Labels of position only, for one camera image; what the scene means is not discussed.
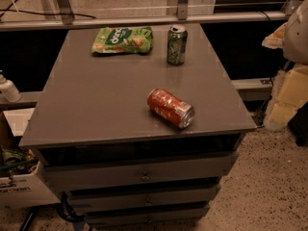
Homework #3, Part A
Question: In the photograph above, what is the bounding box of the green chip bag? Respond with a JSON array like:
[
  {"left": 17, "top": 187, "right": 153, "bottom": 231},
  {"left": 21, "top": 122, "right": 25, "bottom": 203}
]
[{"left": 91, "top": 27, "right": 153, "bottom": 54}]

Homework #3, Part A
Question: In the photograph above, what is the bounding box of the red coke can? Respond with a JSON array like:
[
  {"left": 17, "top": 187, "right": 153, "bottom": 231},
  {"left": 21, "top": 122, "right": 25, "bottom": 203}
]
[{"left": 147, "top": 89, "right": 194, "bottom": 129}]

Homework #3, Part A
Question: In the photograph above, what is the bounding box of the bottom grey drawer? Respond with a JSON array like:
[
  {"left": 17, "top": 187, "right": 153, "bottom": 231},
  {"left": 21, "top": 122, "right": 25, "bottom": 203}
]
[{"left": 86, "top": 202, "right": 209, "bottom": 227}]

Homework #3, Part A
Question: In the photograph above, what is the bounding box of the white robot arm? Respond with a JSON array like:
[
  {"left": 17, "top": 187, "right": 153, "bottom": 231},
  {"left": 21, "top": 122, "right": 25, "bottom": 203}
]
[{"left": 262, "top": 0, "right": 308, "bottom": 131}]

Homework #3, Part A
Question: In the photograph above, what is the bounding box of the grey drawer cabinet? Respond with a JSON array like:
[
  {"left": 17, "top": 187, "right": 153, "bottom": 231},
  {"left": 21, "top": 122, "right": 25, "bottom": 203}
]
[{"left": 18, "top": 23, "right": 258, "bottom": 228}]

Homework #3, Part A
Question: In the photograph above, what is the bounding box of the black cable on rail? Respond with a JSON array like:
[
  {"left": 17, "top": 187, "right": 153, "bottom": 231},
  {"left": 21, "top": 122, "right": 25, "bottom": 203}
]
[{"left": 0, "top": 0, "right": 97, "bottom": 20}]

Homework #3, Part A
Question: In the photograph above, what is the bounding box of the grey drawer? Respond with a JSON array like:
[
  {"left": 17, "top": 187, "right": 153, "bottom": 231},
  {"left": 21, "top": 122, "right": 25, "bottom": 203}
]
[
  {"left": 46, "top": 151, "right": 239, "bottom": 192},
  {"left": 68, "top": 184, "right": 220, "bottom": 213},
  {"left": 86, "top": 202, "right": 209, "bottom": 227}
]

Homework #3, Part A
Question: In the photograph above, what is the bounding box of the top grey drawer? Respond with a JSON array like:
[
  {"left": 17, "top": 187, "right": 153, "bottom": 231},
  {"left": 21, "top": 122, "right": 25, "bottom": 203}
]
[{"left": 46, "top": 151, "right": 239, "bottom": 192}]

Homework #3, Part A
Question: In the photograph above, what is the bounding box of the white cardboard box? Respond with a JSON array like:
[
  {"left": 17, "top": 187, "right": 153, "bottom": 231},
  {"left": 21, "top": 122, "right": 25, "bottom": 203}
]
[{"left": 0, "top": 108, "right": 60, "bottom": 209}]

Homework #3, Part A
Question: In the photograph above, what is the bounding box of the white plastic bottle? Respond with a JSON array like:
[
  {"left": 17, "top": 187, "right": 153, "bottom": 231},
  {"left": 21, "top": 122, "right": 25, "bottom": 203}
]
[{"left": 0, "top": 70, "right": 22, "bottom": 102}]

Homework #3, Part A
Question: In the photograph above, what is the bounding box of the middle grey drawer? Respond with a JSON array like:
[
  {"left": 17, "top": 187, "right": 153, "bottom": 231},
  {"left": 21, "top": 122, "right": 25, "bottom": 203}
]
[{"left": 68, "top": 184, "right": 220, "bottom": 213}]

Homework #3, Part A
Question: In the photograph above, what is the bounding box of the metal frame rail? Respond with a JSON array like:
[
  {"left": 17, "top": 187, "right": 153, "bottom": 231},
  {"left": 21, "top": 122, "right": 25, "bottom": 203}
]
[{"left": 0, "top": 11, "right": 288, "bottom": 32}]

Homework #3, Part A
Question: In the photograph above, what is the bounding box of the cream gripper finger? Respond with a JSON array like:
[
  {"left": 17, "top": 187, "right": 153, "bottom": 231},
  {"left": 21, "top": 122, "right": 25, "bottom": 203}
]
[
  {"left": 263, "top": 64, "right": 308, "bottom": 131},
  {"left": 262, "top": 23, "right": 287, "bottom": 49}
]

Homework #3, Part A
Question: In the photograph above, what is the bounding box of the black cable under cabinet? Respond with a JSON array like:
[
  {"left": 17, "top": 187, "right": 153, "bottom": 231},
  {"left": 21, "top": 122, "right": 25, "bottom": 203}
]
[{"left": 56, "top": 192, "right": 86, "bottom": 223}]

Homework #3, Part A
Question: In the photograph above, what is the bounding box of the green soda can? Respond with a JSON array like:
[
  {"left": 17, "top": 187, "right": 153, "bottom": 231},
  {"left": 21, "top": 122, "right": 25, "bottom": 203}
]
[{"left": 167, "top": 25, "right": 188, "bottom": 65}]

